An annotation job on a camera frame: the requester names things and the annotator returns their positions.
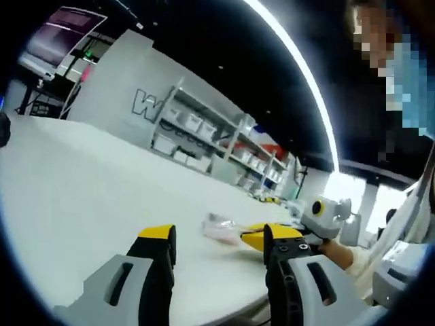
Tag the clear resealable bag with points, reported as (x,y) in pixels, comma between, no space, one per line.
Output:
(221,229)

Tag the row of white storage bins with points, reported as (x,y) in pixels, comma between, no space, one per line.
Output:
(190,122)

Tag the grey shelving unit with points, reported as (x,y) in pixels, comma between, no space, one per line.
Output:
(234,129)

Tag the long ceiling light strip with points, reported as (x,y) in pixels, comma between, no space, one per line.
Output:
(306,68)

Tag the person's right hand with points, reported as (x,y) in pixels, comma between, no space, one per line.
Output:
(336,254)

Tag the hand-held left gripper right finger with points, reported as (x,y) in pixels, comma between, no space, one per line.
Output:
(306,288)

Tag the red blue wall banner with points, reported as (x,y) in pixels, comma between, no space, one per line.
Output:
(268,146)

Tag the green exit sign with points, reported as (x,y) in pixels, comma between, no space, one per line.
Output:
(89,54)

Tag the grey worn chest device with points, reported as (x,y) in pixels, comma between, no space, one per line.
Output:
(397,275)

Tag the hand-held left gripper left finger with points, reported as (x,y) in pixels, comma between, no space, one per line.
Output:
(112,292)

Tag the grey desk with black legs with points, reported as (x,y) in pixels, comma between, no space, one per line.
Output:
(51,90)

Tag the pink hanging object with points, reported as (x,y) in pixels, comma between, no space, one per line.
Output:
(86,73)

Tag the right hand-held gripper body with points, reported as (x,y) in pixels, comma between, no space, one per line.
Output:
(323,217)

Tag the black tripod stand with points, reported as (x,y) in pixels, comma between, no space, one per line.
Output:
(301,180)

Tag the cluster of spare grippers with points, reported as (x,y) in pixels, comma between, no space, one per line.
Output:
(268,199)

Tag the large computer monitor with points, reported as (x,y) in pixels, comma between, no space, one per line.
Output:
(61,37)

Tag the black mesh box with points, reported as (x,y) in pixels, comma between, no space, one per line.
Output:
(4,130)

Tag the black signboard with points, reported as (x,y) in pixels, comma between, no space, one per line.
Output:
(41,109)

